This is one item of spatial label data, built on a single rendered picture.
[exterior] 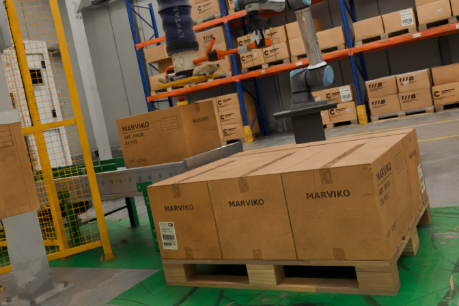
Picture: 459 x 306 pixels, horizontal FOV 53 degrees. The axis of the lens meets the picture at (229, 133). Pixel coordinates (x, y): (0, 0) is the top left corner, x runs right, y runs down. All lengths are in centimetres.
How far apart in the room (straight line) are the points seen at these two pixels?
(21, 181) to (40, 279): 115
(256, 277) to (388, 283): 61
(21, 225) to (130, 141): 94
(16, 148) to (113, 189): 147
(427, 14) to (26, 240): 848
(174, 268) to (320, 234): 86
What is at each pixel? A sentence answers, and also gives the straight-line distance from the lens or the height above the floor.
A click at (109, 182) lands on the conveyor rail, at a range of 336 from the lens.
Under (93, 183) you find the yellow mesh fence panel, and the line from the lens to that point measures 334.
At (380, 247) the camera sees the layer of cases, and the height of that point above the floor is 20.
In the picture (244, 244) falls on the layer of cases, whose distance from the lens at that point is 223.
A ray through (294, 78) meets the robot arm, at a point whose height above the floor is 100.
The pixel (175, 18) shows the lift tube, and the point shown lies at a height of 152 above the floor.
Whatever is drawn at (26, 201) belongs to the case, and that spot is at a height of 66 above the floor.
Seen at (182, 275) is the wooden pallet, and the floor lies 6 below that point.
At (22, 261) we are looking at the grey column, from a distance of 296.
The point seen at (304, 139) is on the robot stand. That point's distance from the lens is 365.
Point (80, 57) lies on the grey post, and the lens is 632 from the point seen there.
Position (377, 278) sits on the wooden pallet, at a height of 7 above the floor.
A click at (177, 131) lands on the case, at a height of 78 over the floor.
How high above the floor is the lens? 86
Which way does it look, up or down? 3 degrees down
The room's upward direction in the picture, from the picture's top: 11 degrees counter-clockwise
